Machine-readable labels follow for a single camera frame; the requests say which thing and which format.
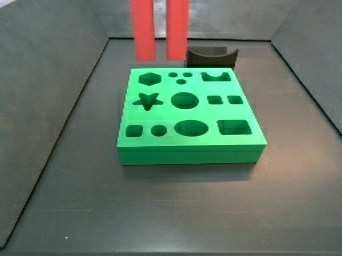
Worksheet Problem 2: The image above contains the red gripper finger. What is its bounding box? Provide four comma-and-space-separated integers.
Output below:
166, 0, 190, 61
131, 0, 155, 61

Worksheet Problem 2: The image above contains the black curved foam piece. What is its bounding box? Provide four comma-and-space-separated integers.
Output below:
186, 46, 239, 69

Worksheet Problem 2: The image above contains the green shape-sorter block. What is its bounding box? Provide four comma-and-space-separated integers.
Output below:
116, 68, 267, 165

